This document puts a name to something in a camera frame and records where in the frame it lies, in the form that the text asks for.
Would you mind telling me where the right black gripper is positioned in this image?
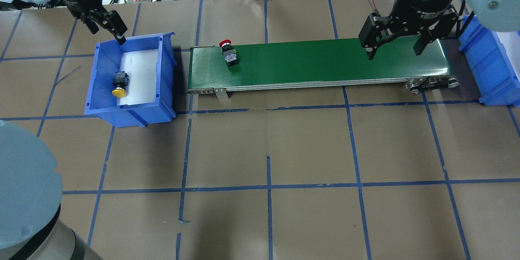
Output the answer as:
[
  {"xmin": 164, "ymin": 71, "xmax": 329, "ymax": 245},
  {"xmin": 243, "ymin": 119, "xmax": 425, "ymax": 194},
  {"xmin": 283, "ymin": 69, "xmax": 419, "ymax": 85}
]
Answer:
[{"xmin": 358, "ymin": 2, "xmax": 457, "ymax": 60}]

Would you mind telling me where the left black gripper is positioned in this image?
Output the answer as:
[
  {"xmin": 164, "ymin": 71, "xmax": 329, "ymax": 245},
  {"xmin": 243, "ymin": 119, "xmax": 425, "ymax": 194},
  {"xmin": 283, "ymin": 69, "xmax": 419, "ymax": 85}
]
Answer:
[{"xmin": 67, "ymin": 0, "xmax": 128, "ymax": 45}]

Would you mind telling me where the yellow push button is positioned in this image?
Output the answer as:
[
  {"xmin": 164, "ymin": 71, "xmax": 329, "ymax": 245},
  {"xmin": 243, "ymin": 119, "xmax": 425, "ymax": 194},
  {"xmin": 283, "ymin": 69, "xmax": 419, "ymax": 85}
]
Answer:
[{"xmin": 112, "ymin": 71, "xmax": 130, "ymax": 98}]

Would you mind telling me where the red push button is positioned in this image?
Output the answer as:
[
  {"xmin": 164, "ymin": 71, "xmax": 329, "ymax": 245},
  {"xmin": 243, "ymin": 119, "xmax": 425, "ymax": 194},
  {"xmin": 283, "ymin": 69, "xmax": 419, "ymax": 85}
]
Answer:
[{"xmin": 219, "ymin": 39, "xmax": 239, "ymax": 67}]

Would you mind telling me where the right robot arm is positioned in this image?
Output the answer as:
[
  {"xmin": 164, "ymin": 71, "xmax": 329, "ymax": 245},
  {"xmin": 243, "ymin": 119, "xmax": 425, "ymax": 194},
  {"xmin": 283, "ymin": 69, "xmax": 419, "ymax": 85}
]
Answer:
[{"xmin": 358, "ymin": 0, "xmax": 519, "ymax": 60}]

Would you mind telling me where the white foam pad left bin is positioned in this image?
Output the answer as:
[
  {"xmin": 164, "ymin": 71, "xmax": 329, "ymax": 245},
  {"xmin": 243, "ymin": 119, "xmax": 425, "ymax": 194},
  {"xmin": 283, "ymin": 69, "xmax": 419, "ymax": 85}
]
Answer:
[{"xmin": 117, "ymin": 49, "xmax": 158, "ymax": 106}]

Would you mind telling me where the white foam pad bin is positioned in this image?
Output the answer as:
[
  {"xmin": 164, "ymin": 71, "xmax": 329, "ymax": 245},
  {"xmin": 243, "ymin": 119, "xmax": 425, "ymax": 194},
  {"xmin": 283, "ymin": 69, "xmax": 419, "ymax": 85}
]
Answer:
[
  {"xmin": 117, "ymin": 49, "xmax": 158, "ymax": 106},
  {"xmin": 496, "ymin": 32, "xmax": 520, "ymax": 79}
]

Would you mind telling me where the blue bin left side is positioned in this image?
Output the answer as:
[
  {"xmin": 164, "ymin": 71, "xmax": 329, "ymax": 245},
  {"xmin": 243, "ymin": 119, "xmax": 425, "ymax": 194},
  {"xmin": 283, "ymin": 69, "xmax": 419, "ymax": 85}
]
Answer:
[{"xmin": 84, "ymin": 32, "xmax": 177, "ymax": 128}]

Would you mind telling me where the blue bin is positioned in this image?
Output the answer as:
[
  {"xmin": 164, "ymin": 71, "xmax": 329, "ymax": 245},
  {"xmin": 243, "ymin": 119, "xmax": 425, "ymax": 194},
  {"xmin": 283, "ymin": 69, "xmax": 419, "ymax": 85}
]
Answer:
[
  {"xmin": 459, "ymin": 16, "xmax": 520, "ymax": 108},
  {"xmin": 84, "ymin": 32, "xmax": 177, "ymax": 128}
]

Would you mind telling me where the blue bin right side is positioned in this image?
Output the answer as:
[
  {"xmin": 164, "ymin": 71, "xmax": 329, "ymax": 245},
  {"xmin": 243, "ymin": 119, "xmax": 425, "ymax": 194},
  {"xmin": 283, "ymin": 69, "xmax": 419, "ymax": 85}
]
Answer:
[{"xmin": 459, "ymin": 16, "xmax": 520, "ymax": 108}]

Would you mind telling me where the white foam pad right bin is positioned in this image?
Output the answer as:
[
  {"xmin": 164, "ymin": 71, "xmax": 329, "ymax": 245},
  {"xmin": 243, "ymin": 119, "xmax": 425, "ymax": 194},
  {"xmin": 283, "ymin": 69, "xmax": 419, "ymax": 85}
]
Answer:
[{"xmin": 496, "ymin": 32, "xmax": 520, "ymax": 79}]

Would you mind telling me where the green conveyor belt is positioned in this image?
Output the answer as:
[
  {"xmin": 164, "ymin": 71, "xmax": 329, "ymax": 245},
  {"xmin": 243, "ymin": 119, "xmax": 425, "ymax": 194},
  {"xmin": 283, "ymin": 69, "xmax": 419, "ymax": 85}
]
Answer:
[{"xmin": 187, "ymin": 36, "xmax": 459, "ymax": 99}]

